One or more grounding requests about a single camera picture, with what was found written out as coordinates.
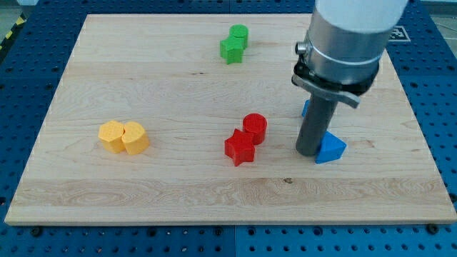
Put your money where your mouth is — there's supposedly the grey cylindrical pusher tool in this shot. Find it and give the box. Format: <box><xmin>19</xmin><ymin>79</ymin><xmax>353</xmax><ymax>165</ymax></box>
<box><xmin>296</xmin><ymin>94</ymin><xmax>337</xmax><ymax>156</ymax></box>

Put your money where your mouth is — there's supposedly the blue triangle block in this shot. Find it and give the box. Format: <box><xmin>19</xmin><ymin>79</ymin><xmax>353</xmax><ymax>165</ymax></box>
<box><xmin>315</xmin><ymin>131</ymin><xmax>347</xmax><ymax>164</ymax></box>

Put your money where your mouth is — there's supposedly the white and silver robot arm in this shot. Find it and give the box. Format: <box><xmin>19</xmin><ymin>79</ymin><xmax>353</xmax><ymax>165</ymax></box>
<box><xmin>291</xmin><ymin>0</ymin><xmax>408</xmax><ymax>156</ymax></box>

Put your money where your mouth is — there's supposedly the blue cube block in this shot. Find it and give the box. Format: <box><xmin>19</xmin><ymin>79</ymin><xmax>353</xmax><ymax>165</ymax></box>
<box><xmin>301</xmin><ymin>99</ymin><xmax>310</xmax><ymax>117</ymax></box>

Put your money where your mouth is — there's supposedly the red cylinder block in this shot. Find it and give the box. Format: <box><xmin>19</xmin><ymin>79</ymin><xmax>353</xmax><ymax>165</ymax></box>
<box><xmin>242</xmin><ymin>113</ymin><xmax>268</xmax><ymax>145</ymax></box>

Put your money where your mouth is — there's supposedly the red star block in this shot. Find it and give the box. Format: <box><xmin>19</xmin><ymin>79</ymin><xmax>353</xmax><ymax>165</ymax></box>
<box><xmin>224</xmin><ymin>128</ymin><xmax>256</xmax><ymax>166</ymax></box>

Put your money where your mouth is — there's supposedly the green star block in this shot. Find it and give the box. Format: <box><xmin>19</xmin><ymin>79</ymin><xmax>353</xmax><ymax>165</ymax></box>
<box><xmin>219</xmin><ymin>36</ymin><xmax>244</xmax><ymax>64</ymax></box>

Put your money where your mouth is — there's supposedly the black and white fiducial marker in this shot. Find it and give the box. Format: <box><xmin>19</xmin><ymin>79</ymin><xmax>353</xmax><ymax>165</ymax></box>
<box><xmin>388</xmin><ymin>26</ymin><xmax>411</xmax><ymax>42</ymax></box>

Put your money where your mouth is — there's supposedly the green cylinder block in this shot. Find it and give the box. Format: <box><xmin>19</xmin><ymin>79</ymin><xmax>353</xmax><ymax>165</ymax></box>
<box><xmin>229</xmin><ymin>24</ymin><xmax>248</xmax><ymax>49</ymax></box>

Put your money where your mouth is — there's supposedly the wooden board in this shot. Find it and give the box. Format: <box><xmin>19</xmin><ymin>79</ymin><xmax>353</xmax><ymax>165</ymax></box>
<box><xmin>5</xmin><ymin>14</ymin><xmax>456</xmax><ymax>226</ymax></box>

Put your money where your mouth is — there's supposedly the yellow heart block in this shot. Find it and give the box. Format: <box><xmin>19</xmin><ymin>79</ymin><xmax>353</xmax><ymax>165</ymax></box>
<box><xmin>121</xmin><ymin>121</ymin><xmax>150</xmax><ymax>155</ymax></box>

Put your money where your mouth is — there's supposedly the yellow hexagon block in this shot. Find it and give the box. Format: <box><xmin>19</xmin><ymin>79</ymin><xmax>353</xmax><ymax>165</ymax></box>
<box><xmin>98</xmin><ymin>120</ymin><xmax>125</xmax><ymax>153</ymax></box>

